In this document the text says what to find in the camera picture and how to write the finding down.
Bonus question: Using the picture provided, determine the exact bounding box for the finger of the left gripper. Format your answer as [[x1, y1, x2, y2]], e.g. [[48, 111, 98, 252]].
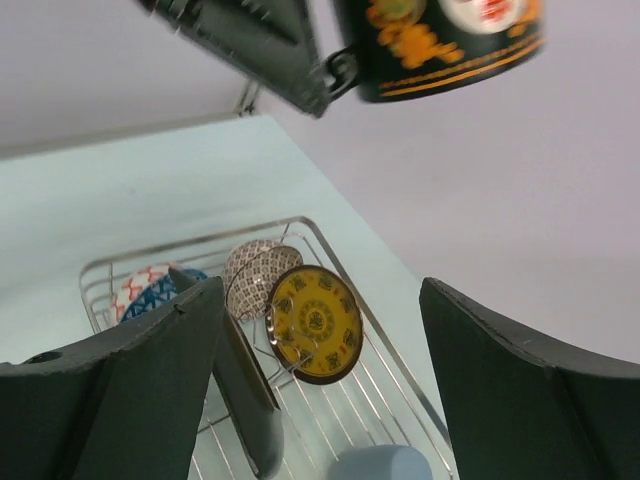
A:
[[138, 0, 331, 118]]

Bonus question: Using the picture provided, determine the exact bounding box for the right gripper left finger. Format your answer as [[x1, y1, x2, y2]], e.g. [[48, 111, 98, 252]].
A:
[[1, 278, 224, 479]]

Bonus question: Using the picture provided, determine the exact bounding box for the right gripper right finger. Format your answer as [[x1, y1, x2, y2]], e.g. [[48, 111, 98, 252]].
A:
[[419, 278, 639, 479]]

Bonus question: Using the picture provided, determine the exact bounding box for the black floral square plate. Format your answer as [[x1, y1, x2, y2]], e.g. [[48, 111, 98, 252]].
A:
[[167, 267, 286, 480]]

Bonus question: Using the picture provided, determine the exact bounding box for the blue patterned bowl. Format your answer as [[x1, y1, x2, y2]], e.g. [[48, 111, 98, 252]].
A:
[[111, 262, 208, 324]]

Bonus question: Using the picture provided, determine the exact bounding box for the red black mug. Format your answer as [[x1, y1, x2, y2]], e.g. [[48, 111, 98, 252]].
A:
[[332, 0, 544, 103]]

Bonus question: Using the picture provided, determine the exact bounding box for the light blue cup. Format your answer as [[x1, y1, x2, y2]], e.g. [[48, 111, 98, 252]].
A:
[[327, 445, 434, 480]]

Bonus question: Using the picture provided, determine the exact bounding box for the wire metal dish rack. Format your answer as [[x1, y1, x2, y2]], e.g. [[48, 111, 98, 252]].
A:
[[79, 216, 457, 479]]

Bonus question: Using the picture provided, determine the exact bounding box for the red brown patterned bowl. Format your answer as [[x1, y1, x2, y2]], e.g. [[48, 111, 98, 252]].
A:
[[222, 239, 303, 322]]

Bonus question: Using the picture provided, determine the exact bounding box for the yellow round plate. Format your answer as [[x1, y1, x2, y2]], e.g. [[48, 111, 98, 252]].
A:
[[265, 265, 364, 385]]

